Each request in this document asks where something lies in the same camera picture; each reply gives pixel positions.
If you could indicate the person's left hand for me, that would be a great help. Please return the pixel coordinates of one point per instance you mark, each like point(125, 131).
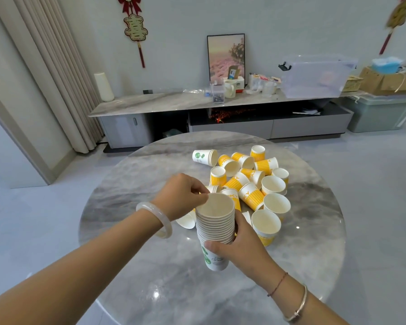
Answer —
point(176, 196)

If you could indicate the person's right hand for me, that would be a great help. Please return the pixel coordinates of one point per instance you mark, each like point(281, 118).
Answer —
point(248, 253)

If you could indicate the person's left thumb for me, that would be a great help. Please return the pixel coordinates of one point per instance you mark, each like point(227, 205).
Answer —
point(199, 201)

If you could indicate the person's right thumb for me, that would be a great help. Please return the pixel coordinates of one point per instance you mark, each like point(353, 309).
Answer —
point(219, 247)

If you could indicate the nested stack of white cups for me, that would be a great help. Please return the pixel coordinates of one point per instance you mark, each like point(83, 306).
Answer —
point(215, 219)

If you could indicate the person's left forearm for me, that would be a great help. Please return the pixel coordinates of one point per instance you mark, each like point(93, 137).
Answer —
point(77, 267)

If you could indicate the person's right forearm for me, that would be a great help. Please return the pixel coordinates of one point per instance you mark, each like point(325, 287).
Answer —
point(301, 301)

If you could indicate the green print paper cup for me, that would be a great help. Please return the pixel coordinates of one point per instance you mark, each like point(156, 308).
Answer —
point(203, 157)

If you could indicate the white jade bangle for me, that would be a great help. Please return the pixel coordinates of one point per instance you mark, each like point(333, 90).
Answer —
point(164, 230)

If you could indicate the pile of yellow striped cups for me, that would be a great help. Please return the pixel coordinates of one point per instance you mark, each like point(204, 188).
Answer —
point(253, 196)

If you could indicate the silver metal bangle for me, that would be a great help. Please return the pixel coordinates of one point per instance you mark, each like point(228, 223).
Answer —
point(301, 304)

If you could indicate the grey marble top cabinet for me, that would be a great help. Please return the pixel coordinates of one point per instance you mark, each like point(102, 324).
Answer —
point(155, 104)

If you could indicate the small clear plastic box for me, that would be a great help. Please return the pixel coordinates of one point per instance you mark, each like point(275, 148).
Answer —
point(218, 94)

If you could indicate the white mug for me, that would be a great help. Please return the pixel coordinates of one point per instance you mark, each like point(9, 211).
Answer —
point(229, 89)

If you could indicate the small black device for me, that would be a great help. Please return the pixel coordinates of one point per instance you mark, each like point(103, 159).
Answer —
point(148, 92)

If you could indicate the white tissue box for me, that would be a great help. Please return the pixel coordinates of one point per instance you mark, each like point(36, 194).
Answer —
point(238, 82)

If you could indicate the clear plastic cup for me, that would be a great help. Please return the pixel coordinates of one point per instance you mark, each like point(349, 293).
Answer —
point(269, 89)

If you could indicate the white papers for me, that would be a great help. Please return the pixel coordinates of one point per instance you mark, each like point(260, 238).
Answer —
point(307, 112)

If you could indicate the framed flower picture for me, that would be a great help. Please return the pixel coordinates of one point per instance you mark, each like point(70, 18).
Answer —
point(225, 55)

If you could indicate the white cylinder lamp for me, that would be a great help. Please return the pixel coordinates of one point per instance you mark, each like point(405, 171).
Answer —
point(104, 87)

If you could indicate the clear plastic storage box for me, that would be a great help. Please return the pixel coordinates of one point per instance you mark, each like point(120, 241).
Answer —
point(316, 77)

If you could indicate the woven tan basket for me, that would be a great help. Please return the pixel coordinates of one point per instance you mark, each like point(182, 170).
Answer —
point(352, 83)

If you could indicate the beige curtain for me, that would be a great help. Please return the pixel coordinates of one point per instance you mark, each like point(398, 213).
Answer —
point(54, 71)

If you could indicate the grey green storage bin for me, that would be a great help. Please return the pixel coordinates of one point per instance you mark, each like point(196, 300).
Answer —
point(379, 113)

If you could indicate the brown cardboard box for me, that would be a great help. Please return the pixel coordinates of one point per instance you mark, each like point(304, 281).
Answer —
point(385, 81)

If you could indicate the blue bundle of masks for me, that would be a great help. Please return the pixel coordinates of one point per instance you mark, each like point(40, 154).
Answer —
point(386, 65)

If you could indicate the red gold wall ornament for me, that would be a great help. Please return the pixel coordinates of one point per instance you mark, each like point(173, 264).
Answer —
point(135, 27)

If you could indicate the red tassel wall ornament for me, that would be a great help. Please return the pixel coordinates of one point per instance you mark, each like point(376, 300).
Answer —
point(397, 16)

